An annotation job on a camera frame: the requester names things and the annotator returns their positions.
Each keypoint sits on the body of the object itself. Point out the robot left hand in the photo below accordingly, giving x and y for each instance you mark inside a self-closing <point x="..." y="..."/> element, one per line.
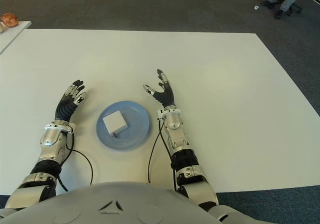
<point x="65" y="108"/>

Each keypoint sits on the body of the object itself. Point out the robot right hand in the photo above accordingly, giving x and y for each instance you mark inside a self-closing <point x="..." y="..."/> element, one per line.
<point x="166" y="96"/>

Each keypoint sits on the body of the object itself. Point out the white charger block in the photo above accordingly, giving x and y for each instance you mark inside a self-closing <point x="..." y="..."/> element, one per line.
<point x="113" y="121"/>

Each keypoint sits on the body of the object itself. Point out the robot left arm silver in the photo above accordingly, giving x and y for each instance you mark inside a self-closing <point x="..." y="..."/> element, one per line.
<point x="51" y="137"/>

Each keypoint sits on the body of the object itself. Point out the robot right arm silver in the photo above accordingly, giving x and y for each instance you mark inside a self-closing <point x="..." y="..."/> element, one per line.
<point x="175" y="122"/>

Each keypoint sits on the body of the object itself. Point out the blue round plate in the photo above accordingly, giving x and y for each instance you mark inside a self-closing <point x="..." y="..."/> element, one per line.
<point x="137" y="131"/>

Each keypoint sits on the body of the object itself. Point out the white side table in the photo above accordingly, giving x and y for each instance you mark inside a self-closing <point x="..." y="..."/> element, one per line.
<point x="11" y="37"/>

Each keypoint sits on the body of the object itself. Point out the grey robot torso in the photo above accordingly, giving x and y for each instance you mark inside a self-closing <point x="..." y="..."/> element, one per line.
<point x="112" y="206"/>

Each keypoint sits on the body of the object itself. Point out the seated person grey trousers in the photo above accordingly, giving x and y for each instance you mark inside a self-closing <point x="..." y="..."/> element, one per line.
<point x="287" y="1"/>

